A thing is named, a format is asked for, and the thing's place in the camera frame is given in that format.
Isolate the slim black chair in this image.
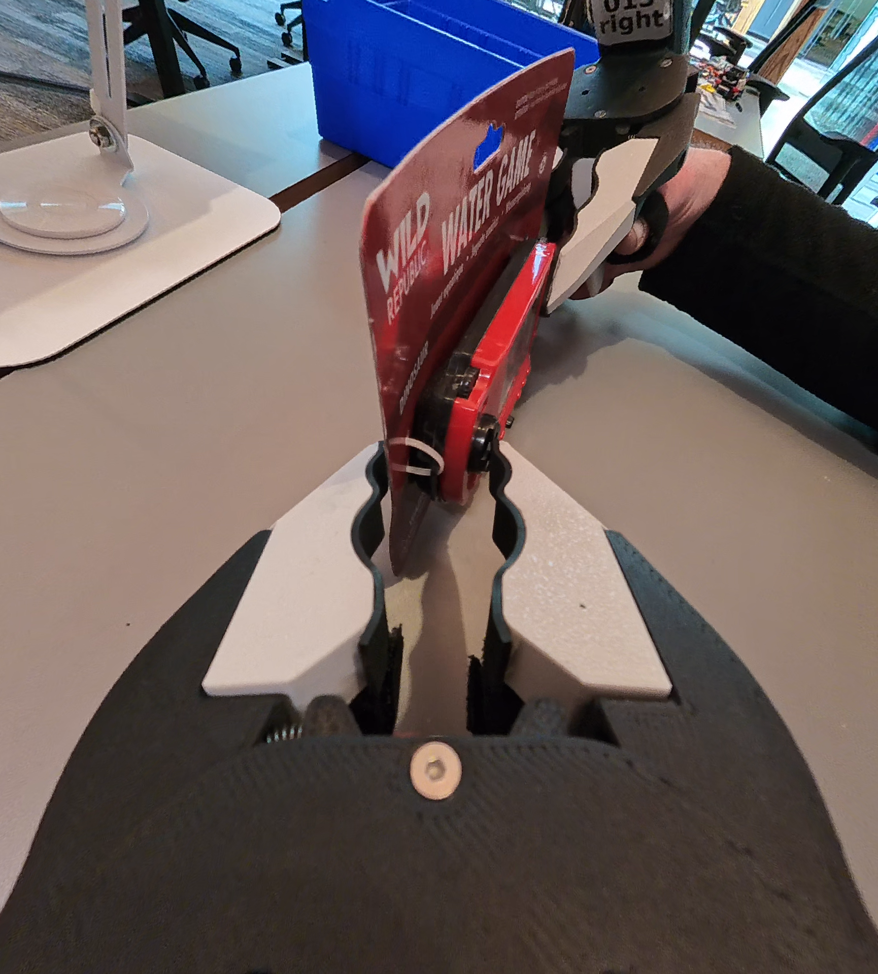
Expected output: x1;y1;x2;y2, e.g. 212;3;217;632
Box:
744;0;828;115

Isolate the red handheld toy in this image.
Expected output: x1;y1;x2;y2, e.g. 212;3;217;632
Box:
359;47;577;575

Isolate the black office chair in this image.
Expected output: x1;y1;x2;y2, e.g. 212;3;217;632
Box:
123;0;244;96

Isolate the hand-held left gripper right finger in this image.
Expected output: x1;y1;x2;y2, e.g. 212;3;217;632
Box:
465;440;674;735

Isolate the black mesh back chair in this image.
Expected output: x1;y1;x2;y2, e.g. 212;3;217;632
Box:
765;0;878;208

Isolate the wooden side table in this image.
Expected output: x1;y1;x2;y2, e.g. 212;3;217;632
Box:
694;64;764;157

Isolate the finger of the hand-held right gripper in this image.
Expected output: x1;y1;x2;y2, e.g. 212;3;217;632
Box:
546;137;661;315
544;151;600;238

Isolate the person's right forearm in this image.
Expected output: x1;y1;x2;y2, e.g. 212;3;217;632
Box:
640;148;878;459

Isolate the blue plastic bin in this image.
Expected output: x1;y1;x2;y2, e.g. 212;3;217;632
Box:
302;0;601;168

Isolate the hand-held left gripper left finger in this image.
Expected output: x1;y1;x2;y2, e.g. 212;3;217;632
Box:
201;443;405;735

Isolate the person's right hand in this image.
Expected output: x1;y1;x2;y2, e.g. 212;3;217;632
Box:
572;148;733;299

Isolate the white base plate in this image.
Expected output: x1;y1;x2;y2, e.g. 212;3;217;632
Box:
0;129;282;368

